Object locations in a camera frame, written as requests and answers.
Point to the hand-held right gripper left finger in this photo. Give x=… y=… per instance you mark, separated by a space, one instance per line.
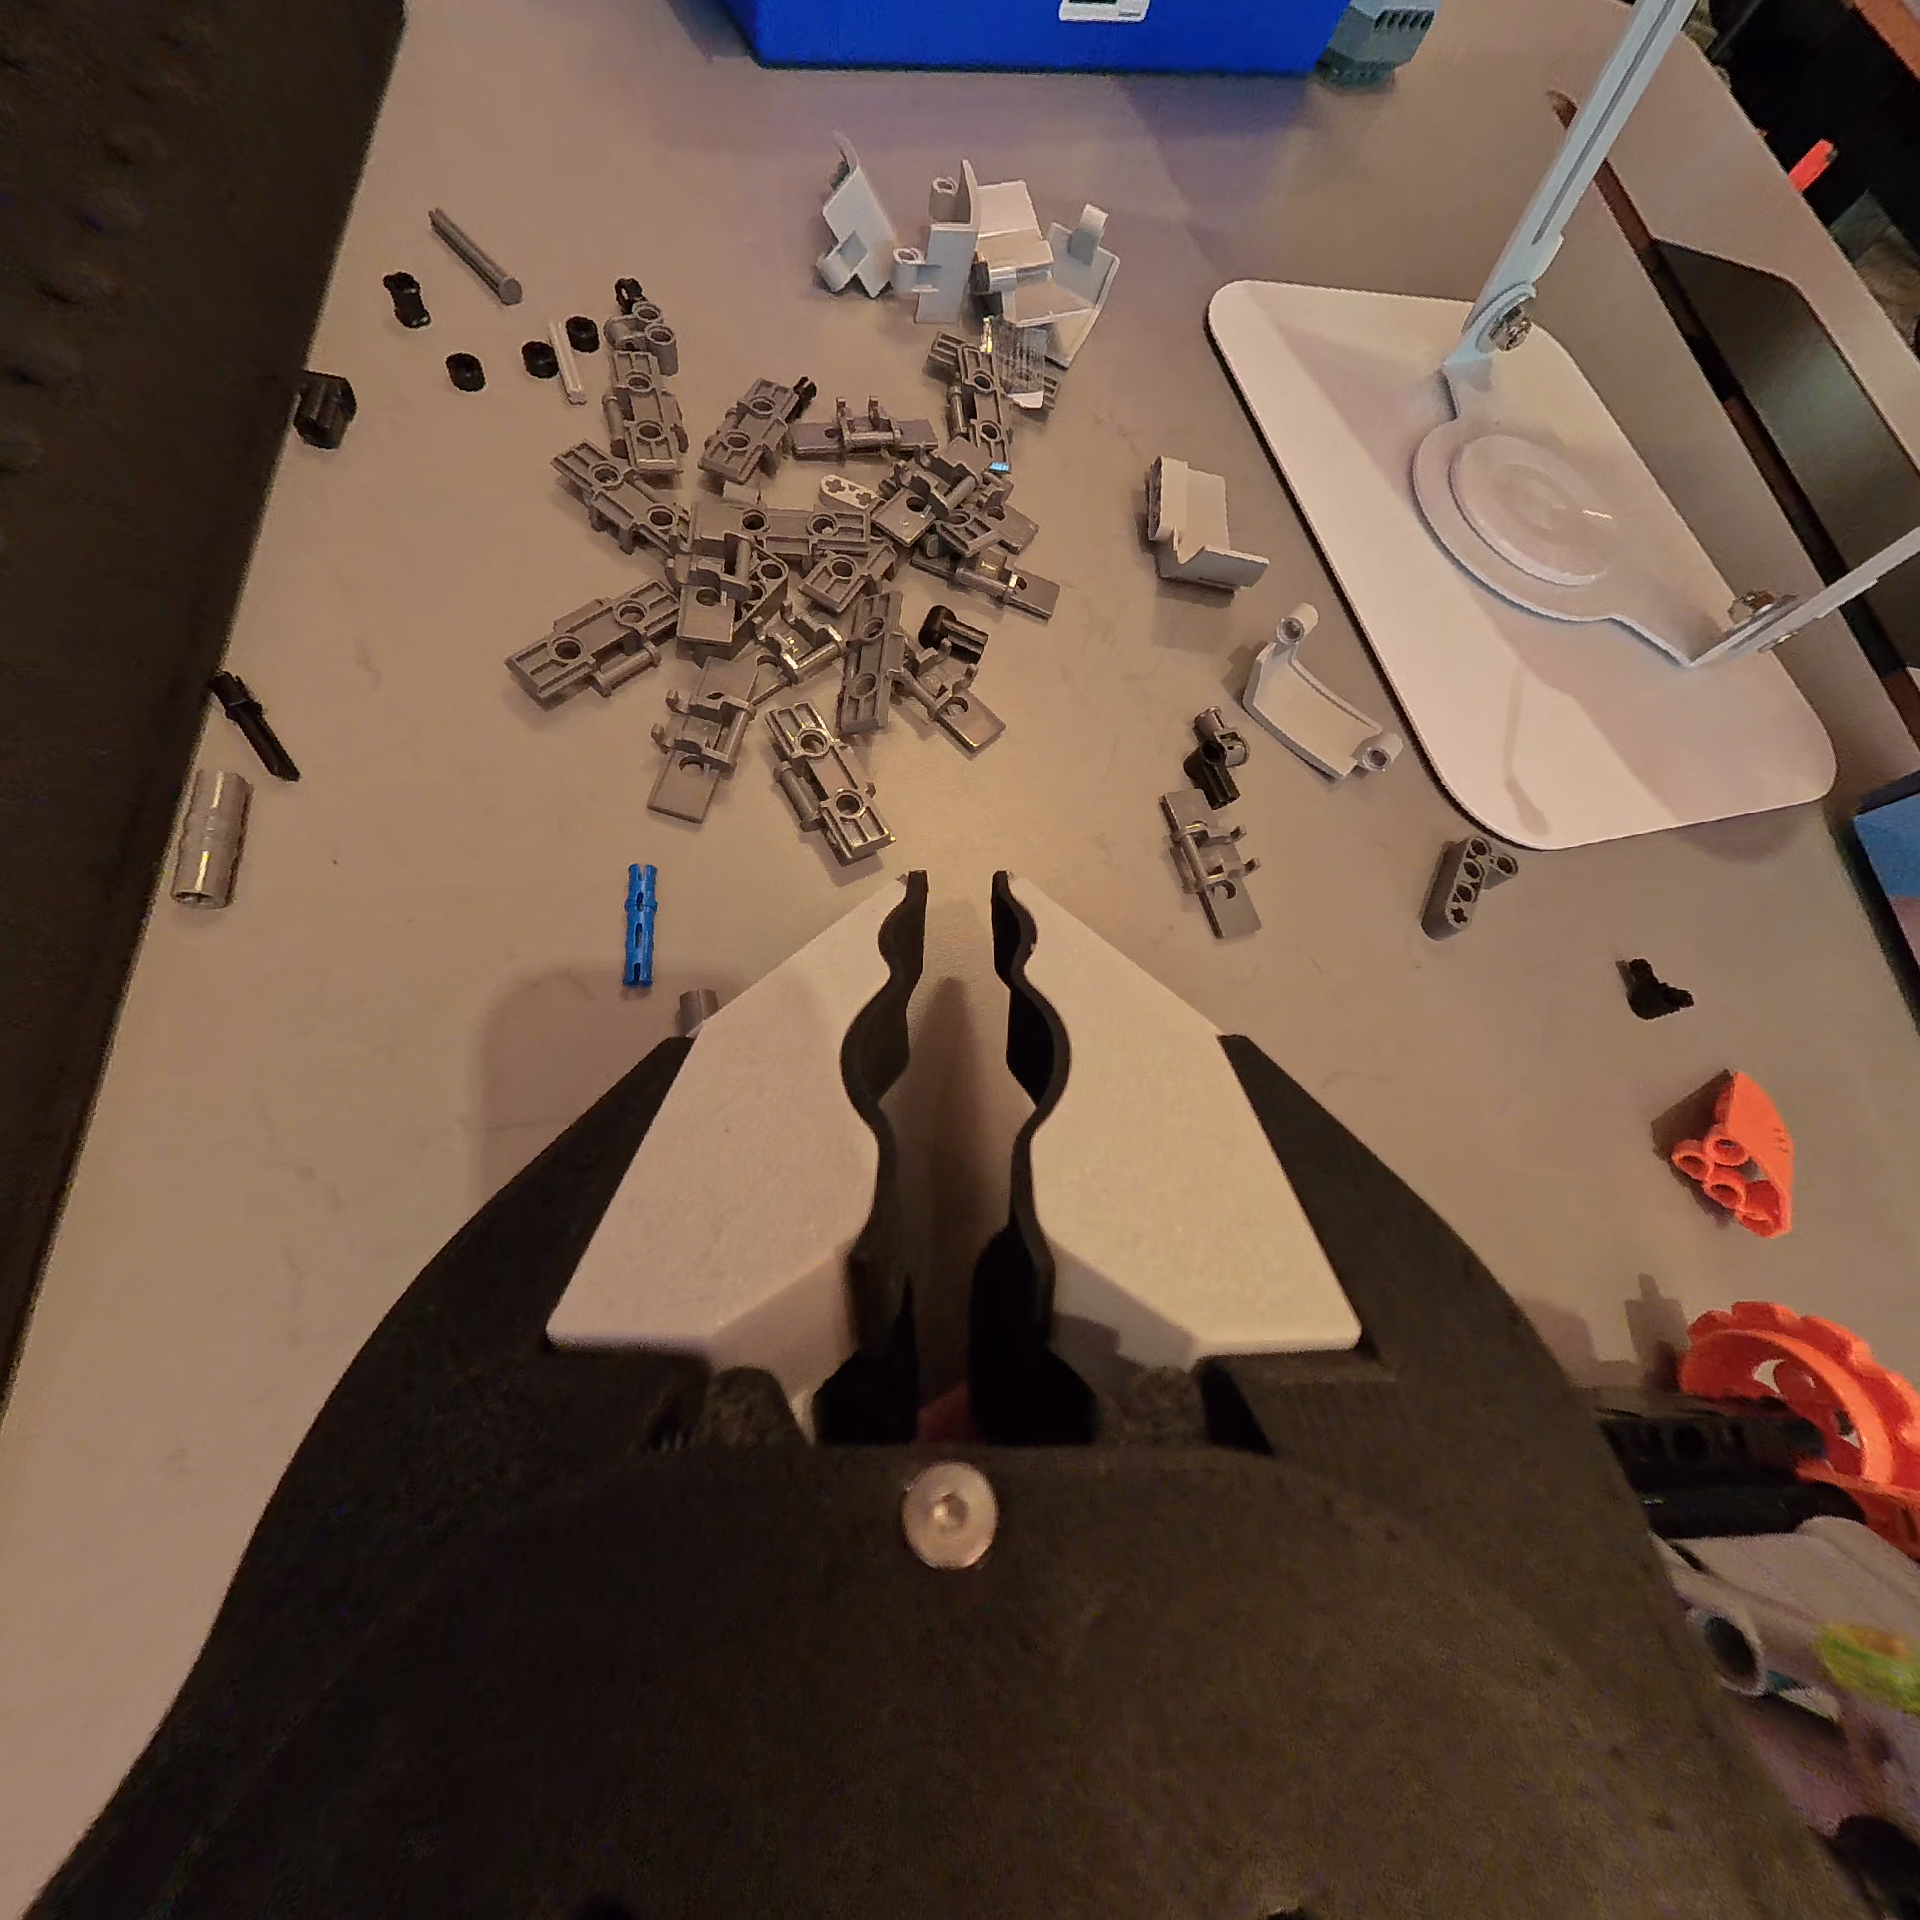
x=722 y=1217

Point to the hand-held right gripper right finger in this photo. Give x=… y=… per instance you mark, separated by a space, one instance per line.
x=1187 y=1200

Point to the orange triangular toy piece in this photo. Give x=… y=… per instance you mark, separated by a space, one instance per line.
x=1735 y=1154

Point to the pile of dark grey connectors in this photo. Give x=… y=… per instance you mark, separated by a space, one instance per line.
x=780 y=572

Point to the black grey toy robot vehicle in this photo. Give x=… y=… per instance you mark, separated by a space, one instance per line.
x=1802 y=1620

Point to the blue plastic bin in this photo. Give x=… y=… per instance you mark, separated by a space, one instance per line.
x=1037 y=31

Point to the small blue toy brick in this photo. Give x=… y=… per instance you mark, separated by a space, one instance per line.
x=640 y=923

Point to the dark grey small toy pieces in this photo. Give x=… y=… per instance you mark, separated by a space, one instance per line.
x=1211 y=825

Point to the dark grey toy beam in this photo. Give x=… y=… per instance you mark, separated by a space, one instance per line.
x=1469 y=884

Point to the small black toy connector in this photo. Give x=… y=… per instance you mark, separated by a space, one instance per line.
x=1654 y=985

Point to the light grey angled toy piece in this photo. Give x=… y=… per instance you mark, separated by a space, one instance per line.
x=1316 y=698

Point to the orange toy gear wheel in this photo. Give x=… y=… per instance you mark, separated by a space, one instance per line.
x=1802 y=1394

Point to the light grey toy block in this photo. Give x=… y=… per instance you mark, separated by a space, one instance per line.
x=1202 y=527

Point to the long black toy pin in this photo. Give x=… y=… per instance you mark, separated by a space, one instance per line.
x=252 y=727

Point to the wooden book stand white base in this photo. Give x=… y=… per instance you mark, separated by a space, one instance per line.
x=1500 y=602

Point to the black angled toy connector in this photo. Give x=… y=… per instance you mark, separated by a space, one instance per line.
x=324 y=404

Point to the pile of light grey pieces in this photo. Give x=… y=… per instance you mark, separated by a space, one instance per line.
x=976 y=257

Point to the dark grey toy axle rod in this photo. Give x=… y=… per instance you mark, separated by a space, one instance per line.
x=477 y=257

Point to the small grey device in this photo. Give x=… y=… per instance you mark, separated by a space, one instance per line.
x=1381 y=31

